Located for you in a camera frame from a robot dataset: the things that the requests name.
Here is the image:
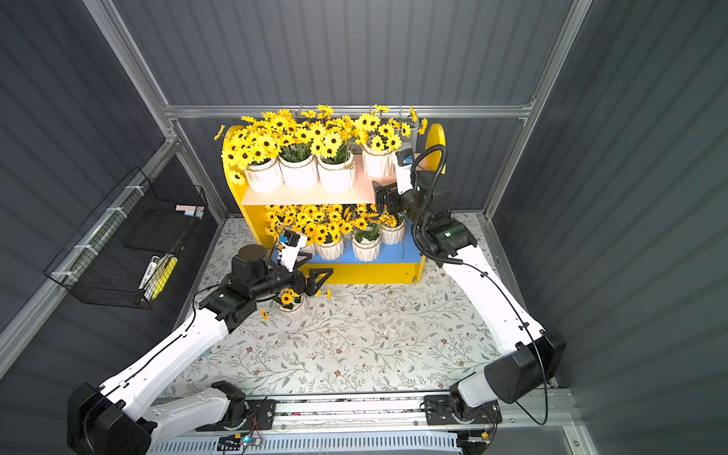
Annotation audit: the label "yellow wooden shelf unit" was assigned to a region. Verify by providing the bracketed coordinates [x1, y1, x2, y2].
[226, 128, 427, 284]

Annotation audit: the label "pink sticky notes in basket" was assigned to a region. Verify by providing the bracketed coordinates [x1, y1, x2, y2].
[176, 205, 205, 219]

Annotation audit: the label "yellow marker in basket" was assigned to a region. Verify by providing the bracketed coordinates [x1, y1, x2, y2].
[147, 255, 177, 301]

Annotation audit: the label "small green circuit board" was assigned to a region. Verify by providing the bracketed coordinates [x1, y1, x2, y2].
[215, 433, 263, 454]

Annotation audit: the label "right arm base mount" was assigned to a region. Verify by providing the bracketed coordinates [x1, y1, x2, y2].
[419, 394, 502, 426]

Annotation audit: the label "shelf pot two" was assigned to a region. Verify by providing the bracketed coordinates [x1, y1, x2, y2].
[299, 204, 344, 262]
[271, 109, 319, 190]

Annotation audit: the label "shelf pot four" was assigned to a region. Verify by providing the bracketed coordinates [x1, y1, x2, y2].
[355, 104, 428, 179]
[377, 208, 407, 246]

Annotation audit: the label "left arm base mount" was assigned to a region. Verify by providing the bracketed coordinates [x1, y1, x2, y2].
[195, 397, 277, 432]

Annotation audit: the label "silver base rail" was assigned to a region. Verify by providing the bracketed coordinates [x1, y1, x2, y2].
[113, 389, 576, 439]

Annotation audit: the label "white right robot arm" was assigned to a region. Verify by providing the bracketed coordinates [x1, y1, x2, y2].
[373, 171, 566, 420]

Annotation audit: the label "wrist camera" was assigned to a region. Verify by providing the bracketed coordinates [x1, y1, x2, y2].
[278, 229, 307, 272]
[395, 148, 414, 195]

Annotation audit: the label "white marker in basket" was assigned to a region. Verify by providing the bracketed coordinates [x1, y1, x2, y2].
[138, 256, 160, 289]

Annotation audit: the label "shelf pot five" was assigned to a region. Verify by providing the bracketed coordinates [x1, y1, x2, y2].
[273, 288, 305, 314]

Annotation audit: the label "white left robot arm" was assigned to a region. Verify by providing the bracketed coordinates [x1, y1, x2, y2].
[66, 245, 333, 454]

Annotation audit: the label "lower shelf pot one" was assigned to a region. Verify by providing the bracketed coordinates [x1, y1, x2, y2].
[265, 205, 316, 253]

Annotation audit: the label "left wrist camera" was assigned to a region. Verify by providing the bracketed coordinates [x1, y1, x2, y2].
[278, 229, 307, 272]

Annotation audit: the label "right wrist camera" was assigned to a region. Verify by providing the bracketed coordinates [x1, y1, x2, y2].
[395, 148, 414, 195]

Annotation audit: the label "lower shelf pot two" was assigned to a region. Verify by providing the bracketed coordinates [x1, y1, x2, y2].
[299, 204, 344, 262]

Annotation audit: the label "black wire wall basket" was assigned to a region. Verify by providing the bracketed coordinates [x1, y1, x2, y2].
[45, 169, 210, 310]

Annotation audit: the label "top shelf pot two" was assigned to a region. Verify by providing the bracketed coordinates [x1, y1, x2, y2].
[271, 109, 319, 190]

